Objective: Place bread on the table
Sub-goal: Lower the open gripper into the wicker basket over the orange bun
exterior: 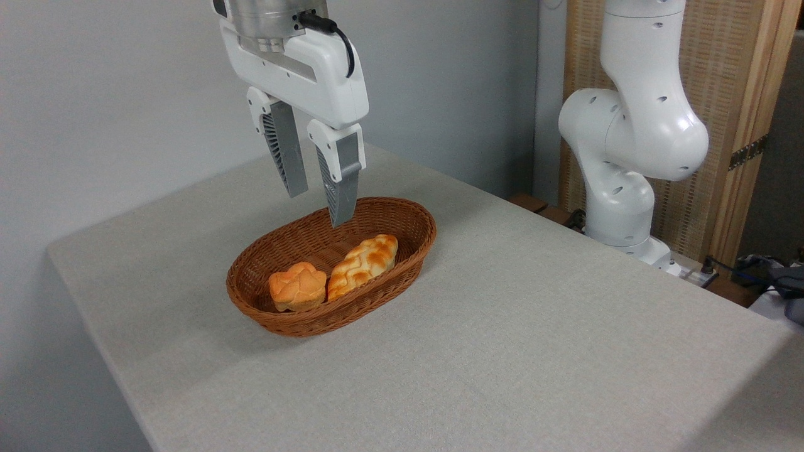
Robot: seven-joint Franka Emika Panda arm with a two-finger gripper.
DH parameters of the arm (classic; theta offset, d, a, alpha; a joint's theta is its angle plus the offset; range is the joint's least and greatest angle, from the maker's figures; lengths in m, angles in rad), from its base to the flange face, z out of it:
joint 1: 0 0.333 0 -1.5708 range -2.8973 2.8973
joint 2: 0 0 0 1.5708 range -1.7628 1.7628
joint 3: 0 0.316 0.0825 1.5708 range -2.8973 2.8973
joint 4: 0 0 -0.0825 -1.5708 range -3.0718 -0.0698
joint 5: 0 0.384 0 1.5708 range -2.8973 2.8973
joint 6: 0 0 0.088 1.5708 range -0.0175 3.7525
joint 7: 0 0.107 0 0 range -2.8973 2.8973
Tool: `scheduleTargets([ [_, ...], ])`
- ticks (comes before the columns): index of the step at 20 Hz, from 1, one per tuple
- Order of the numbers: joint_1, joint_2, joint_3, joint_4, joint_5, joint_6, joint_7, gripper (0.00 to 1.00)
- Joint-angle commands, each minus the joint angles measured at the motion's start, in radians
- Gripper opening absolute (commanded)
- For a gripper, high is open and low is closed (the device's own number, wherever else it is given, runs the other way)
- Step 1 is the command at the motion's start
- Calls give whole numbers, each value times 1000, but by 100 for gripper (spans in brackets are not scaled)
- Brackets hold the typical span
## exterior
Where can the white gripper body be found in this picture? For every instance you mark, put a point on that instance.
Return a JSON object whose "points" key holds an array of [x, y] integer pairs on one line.
{"points": [[326, 88]]}

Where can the brown wicker basket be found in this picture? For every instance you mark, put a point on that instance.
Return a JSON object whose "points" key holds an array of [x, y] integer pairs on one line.
{"points": [[301, 242]]}

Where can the long braided bread loaf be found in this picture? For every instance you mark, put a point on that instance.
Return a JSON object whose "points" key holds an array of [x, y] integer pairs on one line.
{"points": [[363, 263]]}

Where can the white power strip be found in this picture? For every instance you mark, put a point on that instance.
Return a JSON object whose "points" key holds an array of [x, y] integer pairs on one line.
{"points": [[691, 275]]}

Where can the metal screen hinge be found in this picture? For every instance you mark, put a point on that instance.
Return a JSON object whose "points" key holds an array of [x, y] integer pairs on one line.
{"points": [[747, 152]]}

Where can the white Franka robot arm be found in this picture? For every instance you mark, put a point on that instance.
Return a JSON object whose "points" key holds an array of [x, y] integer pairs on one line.
{"points": [[641, 125]]}

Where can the round orange bread bun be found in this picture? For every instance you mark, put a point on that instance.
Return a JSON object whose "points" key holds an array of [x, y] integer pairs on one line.
{"points": [[298, 287]]}

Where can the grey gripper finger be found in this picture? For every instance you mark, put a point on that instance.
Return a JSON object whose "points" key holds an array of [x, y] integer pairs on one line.
{"points": [[290, 157], [342, 188]]}

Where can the dark grey object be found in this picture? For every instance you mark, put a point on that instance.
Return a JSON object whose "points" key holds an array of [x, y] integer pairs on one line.
{"points": [[793, 295]]}

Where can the wooden rattan folding screen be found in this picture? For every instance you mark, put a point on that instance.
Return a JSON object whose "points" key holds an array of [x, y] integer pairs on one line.
{"points": [[722, 94]]}

